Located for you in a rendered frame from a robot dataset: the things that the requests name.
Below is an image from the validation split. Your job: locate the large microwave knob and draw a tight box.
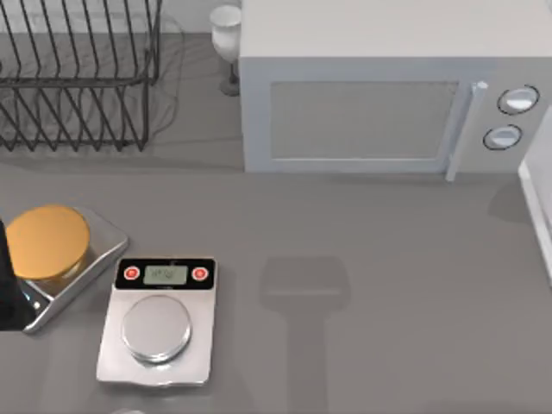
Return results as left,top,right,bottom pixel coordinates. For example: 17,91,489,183
496,85,541,116

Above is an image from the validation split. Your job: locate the white goblet cup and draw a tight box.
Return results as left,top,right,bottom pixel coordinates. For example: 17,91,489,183
209,4,242,97

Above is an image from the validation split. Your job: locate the black wire dish rack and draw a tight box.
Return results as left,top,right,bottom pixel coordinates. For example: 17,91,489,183
0,0,164,153

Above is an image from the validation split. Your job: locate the orange round lid jar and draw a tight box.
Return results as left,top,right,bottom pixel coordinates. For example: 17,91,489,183
5,204,91,285

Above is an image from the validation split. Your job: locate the small microwave knob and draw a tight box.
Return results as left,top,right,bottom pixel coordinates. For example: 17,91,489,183
481,123,524,151

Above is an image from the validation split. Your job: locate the silver kitchen scale with display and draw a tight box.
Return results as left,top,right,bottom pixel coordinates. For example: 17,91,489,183
95,256,218,386

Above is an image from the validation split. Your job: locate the pale microwave oven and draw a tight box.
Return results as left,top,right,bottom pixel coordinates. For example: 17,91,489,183
237,0,552,182

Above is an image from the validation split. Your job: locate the microwave door handle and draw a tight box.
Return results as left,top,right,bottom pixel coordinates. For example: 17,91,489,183
444,79,489,182

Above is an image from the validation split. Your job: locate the microwave oven door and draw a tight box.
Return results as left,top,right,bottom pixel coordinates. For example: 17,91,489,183
241,57,474,174

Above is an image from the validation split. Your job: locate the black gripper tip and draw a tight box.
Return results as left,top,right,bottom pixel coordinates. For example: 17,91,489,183
0,220,38,332

